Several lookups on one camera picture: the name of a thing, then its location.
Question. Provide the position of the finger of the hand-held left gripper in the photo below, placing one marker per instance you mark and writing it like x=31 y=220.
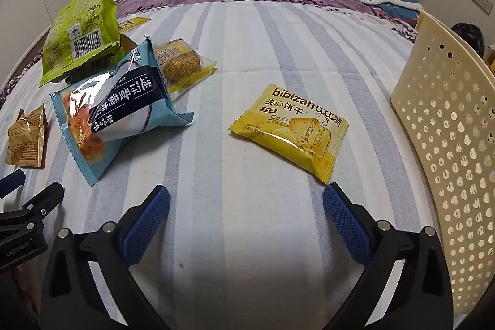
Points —
x=11 y=184
x=36 y=204

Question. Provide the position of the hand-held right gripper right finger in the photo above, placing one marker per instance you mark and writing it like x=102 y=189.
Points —
x=346 y=223

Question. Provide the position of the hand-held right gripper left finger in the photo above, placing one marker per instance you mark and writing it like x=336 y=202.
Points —
x=149 y=221

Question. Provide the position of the gold foil snack packet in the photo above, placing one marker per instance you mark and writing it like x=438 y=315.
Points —
x=27 y=138

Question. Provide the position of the yellow cracker packet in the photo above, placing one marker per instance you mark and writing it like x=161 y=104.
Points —
x=288 y=129

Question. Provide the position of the cream perforated plastic basket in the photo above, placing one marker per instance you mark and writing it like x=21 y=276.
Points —
x=452 y=144

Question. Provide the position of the clear seeded cake packet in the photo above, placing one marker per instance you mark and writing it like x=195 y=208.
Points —
x=181 y=65

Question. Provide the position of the green snack packet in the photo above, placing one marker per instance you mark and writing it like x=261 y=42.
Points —
x=79 y=28

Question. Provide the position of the blue white snack bag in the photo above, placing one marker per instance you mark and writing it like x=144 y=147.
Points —
x=123 y=105

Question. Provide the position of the small yellow snack packet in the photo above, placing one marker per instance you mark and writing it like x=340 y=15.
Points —
x=133 y=23

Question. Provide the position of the striped blue white blanket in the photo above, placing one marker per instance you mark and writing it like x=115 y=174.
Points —
x=247 y=44

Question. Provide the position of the black backpack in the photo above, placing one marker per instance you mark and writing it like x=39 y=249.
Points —
x=468 y=38

